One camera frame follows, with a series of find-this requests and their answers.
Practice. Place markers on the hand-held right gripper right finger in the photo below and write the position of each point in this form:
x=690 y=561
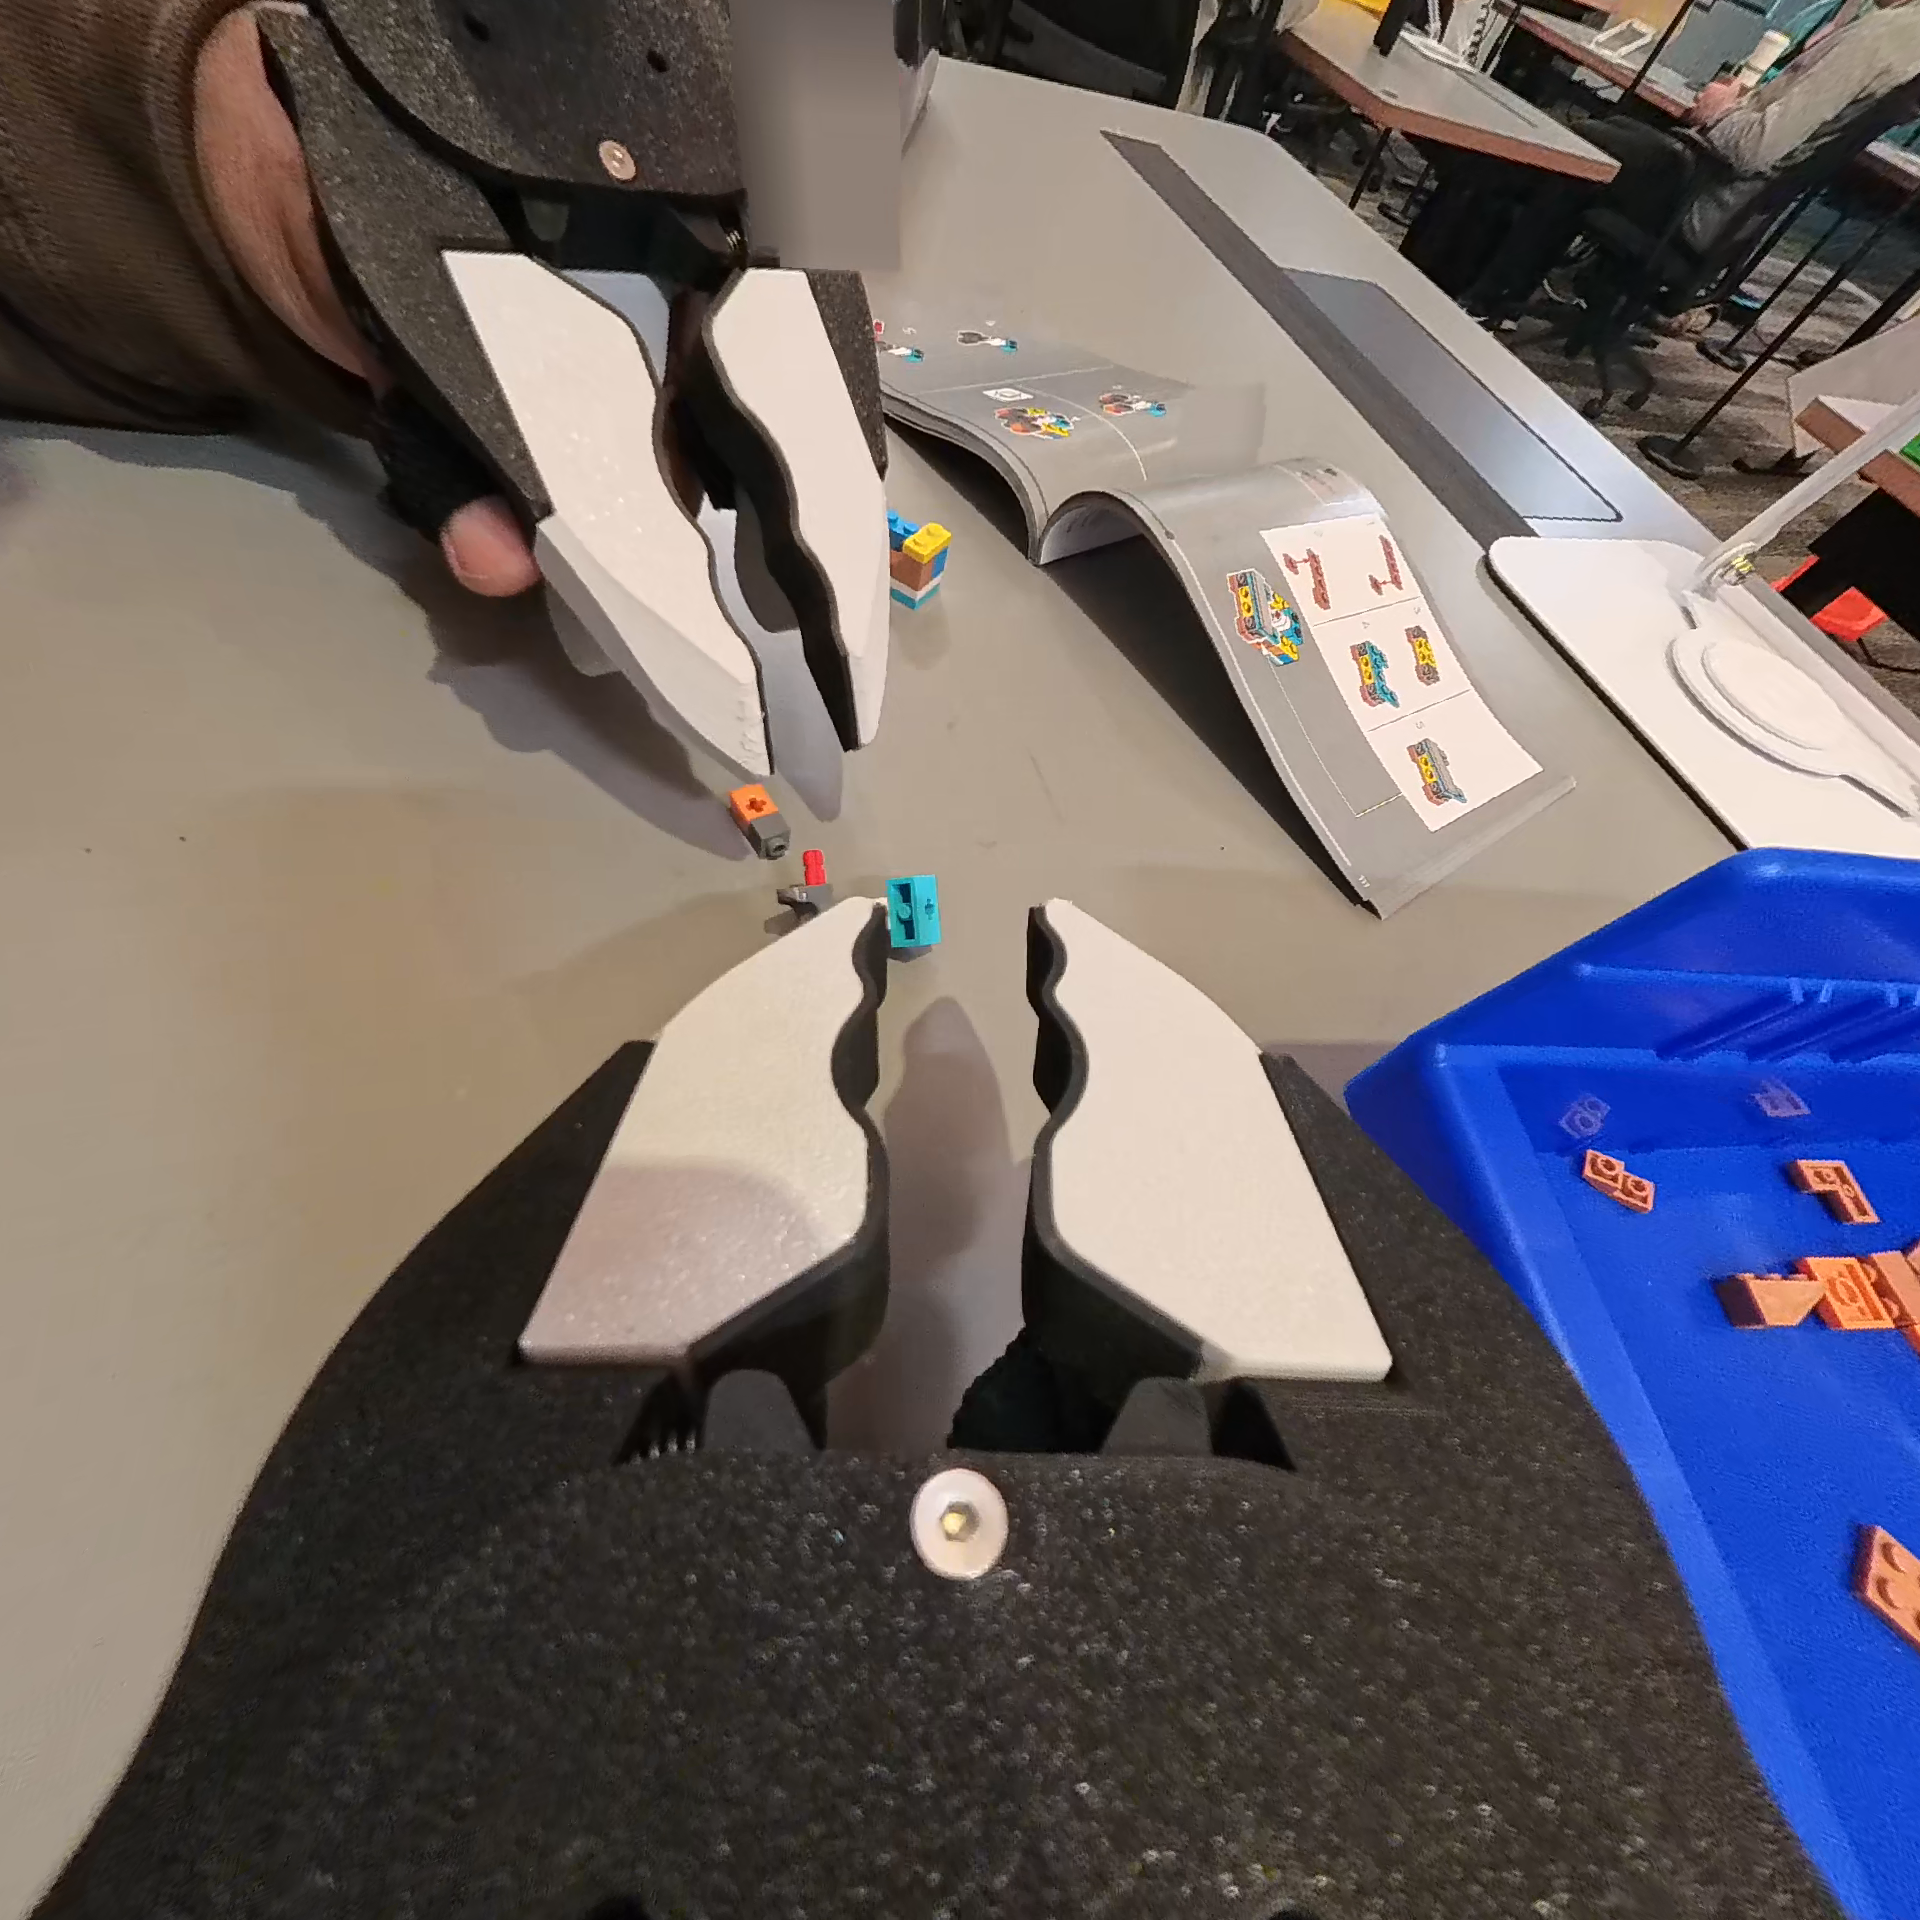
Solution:
x=1199 y=1200

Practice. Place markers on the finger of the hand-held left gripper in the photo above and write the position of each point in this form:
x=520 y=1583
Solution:
x=816 y=449
x=600 y=449

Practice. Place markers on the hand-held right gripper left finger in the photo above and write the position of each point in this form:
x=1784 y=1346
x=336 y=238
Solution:
x=720 y=1185

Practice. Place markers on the teal grey red brick assembly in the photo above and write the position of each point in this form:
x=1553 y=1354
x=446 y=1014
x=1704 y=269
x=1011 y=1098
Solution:
x=912 y=916

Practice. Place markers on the small grey toy brick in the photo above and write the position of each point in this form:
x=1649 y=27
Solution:
x=774 y=836

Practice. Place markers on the orange toy brick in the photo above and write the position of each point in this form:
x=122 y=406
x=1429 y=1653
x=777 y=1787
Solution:
x=750 y=806

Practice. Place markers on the person's left forearm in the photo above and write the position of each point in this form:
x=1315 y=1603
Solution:
x=89 y=179

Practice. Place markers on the grey desk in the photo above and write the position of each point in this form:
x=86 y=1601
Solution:
x=300 y=1050

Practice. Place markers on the white desk mat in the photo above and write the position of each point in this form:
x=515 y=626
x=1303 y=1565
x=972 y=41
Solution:
x=1590 y=644

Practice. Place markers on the wood-topped office desk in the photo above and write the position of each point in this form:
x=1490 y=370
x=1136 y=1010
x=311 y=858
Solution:
x=1440 y=90

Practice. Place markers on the person's left hand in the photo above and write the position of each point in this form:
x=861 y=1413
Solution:
x=271 y=226

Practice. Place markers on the multicoloured toy brick assembly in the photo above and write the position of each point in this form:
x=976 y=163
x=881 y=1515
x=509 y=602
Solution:
x=919 y=564

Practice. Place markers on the blue plastic bin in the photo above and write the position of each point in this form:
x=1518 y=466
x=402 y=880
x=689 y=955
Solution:
x=1500 y=1096

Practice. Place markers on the grey instruction booklet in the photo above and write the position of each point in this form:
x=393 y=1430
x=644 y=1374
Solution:
x=1319 y=750

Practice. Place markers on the group of brown toy plates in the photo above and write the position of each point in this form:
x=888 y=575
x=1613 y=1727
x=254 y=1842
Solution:
x=1851 y=1291

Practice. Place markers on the red plastic object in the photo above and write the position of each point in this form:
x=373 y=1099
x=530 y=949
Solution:
x=1851 y=612

